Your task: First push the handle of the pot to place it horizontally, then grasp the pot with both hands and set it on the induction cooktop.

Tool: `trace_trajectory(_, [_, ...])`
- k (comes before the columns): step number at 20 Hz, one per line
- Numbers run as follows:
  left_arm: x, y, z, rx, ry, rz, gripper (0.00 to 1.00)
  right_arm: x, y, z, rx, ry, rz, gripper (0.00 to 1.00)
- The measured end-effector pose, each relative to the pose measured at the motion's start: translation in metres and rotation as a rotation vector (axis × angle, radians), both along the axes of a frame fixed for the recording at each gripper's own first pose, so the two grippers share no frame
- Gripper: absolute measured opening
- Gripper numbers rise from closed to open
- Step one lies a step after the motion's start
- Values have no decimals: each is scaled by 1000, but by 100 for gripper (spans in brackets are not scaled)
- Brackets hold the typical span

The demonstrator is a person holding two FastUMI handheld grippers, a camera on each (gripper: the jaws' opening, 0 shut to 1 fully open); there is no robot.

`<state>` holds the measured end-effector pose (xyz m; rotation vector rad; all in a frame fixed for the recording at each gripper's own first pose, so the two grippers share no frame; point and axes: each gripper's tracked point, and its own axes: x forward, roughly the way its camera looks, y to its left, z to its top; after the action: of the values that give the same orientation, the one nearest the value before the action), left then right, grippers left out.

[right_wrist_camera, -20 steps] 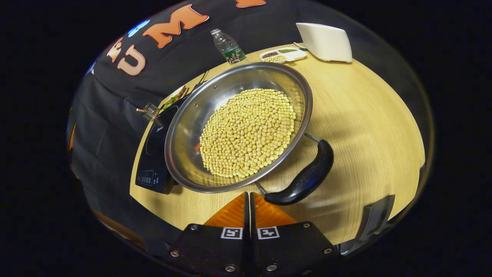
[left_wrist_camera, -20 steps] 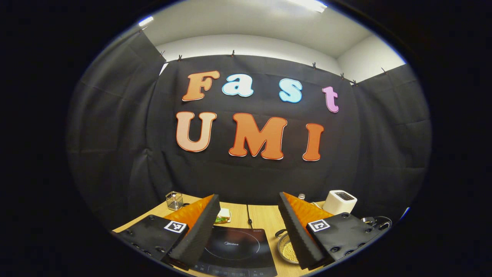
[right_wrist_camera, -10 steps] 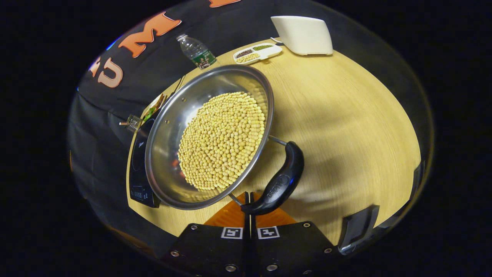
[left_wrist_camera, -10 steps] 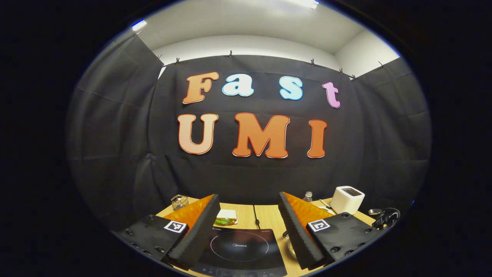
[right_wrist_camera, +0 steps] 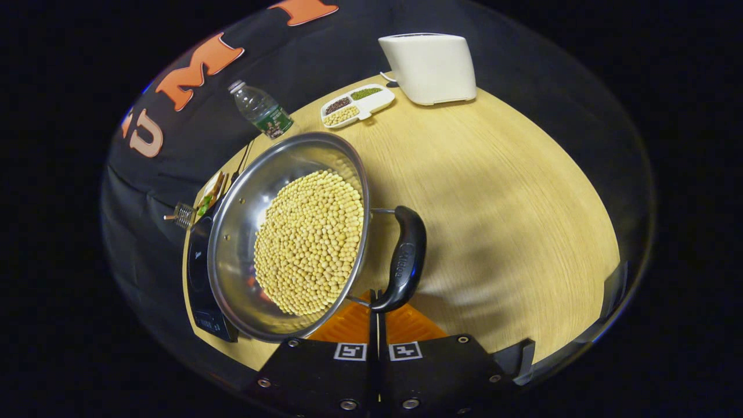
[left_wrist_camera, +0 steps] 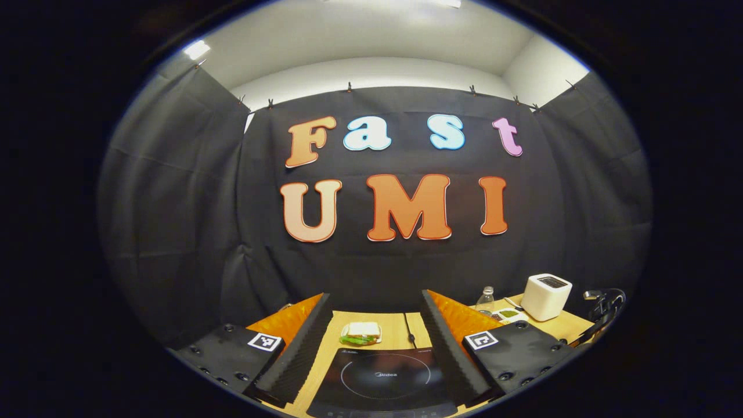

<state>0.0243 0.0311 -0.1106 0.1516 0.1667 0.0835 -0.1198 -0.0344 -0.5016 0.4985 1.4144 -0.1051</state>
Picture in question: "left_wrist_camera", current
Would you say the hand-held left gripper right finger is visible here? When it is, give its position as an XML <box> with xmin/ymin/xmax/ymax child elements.
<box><xmin>421</xmin><ymin>289</ymin><xmax>588</xmax><ymax>408</ymax></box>

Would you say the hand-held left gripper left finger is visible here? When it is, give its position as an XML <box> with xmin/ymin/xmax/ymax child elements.
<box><xmin>168</xmin><ymin>292</ymin><xmax>335</xmax><ymax>409</ymax></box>

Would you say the black induction cooktop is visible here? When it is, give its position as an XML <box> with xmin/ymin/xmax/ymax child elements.
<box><xmin>306</xmin><ymin>347</ymin><xmax>459</xmax><ymax>418</ymax></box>

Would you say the sandwich on white plate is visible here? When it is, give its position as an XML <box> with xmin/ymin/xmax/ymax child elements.
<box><xmin>340</xmin><ymin>322</ymin><xmax>384</xmax><ymax>347</ymax></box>

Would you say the clear plastic water bottle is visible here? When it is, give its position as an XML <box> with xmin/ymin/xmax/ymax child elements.
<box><xmin>476</xmin><ymin>286</ymin><xmax>496</xmax><ymax>318</ymax></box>

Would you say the white divided bean dish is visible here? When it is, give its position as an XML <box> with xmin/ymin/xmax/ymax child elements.
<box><xmin>490</xmin><ymin>307</ymin><xmax>529</xmax><ymax>325</ymax></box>

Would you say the white toaster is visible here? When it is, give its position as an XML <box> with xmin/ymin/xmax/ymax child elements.
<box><xmin>521</xmin><ymin>273</ymin><xmax>574</xmax><ymax>322</ymax></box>

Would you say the black backdrop cloth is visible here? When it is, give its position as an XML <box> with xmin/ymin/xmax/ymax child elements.
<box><xmin>98</xmin><ymin>61</ymin><xmax>654</xmax><ymax>350</ymax></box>

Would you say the black metal stand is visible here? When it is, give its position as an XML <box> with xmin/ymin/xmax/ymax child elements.
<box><xmin>572</xmin><ymin>287</ymin><xmax>627</xmax><ymax>347</ymax></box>

